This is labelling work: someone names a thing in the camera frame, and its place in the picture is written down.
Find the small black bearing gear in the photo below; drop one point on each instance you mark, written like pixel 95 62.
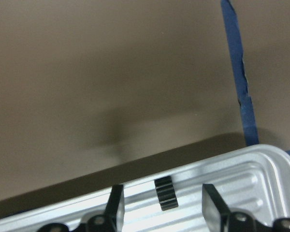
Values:
pixel 166 193

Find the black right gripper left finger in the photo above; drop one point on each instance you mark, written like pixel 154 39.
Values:
pixel 115 209

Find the silver metal tray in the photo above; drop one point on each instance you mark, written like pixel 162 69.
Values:
pixel 254 182

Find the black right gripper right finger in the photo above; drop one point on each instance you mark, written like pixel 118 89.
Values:
pixel 214 209

